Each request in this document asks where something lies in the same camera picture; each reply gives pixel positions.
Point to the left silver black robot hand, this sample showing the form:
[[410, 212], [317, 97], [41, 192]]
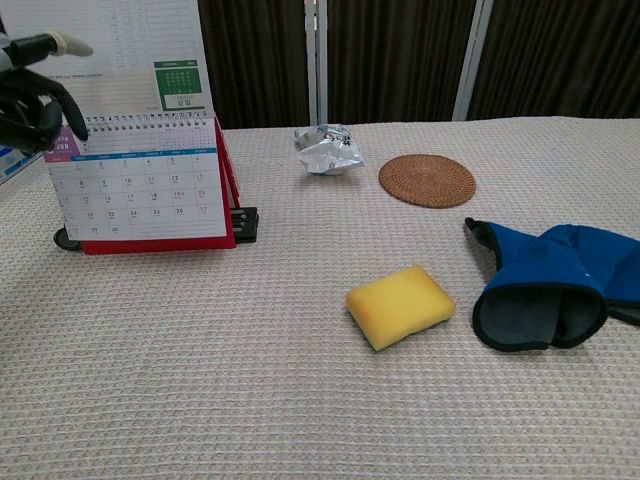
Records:
[[30, 110]]

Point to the red spiral desk calendar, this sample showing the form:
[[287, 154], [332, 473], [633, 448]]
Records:
[[145, 195]]

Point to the blue white toothpaste box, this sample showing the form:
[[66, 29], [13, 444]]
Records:
[[12, 167]]

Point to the white snack packet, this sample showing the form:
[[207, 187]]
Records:
[[330, 150]]

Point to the beige woven tablecloth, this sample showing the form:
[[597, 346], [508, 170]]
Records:
[[250, 375]]

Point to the round rattan coaster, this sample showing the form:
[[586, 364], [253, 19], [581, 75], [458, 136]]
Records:
[[427, 181]]

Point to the yellow sponge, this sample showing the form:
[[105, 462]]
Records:
[[400, 305]]

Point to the blue black oven mitt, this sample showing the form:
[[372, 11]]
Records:
[[540, 265]]

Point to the black folding screen white frame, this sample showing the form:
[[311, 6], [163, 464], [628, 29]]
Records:
[[400, 55]]

